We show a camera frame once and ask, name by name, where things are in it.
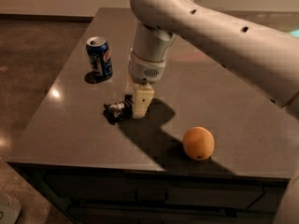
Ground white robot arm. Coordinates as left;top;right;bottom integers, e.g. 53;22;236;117
128;0;299;119

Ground blue pepsi soda can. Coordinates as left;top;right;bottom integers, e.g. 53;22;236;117
86;36;113;80

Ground dark counter cabinet drawers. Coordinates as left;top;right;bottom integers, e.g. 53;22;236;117
9;161;287;224

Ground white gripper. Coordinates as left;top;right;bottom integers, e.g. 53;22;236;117
125;23;177;119

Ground white object on floor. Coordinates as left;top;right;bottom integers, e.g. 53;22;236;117
0;192;21;224

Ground black rxbar chocolate bar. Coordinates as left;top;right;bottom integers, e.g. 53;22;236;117
103;94;133;125

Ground orange fruit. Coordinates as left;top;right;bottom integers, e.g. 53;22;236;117
183;127;215;161

